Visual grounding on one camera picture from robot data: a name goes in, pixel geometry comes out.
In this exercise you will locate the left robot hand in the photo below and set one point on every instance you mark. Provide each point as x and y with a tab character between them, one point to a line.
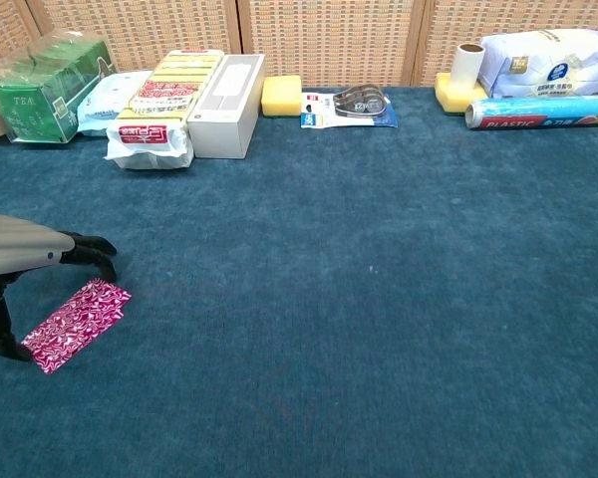
15	246

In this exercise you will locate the clear box green tea bags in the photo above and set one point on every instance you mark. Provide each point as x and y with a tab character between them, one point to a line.
40	99

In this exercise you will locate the light blue wet wipes pack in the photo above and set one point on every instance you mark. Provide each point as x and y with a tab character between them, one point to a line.
107	99

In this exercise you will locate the yellow sponge multipack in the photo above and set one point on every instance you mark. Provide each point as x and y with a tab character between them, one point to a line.
164	99

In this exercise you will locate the white power strip box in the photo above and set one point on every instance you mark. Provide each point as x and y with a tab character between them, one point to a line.
224	114

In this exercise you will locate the teal felt table mat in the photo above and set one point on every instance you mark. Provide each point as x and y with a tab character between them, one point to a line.
329	299

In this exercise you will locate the correction tape blister pack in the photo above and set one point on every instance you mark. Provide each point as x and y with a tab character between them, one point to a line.
359	107

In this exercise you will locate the woven bamboo folding screen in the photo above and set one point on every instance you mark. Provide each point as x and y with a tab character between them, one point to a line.
329	40

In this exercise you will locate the yellow sponge with paper cup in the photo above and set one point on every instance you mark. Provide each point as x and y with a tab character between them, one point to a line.
453	99

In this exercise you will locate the white paper roll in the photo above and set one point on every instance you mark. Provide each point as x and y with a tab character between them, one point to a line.
466	67

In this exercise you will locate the blue plastic wrap roll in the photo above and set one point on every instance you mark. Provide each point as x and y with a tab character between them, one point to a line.
538	112

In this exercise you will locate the white blue tissue bag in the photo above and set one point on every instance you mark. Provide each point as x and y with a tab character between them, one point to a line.
553	65

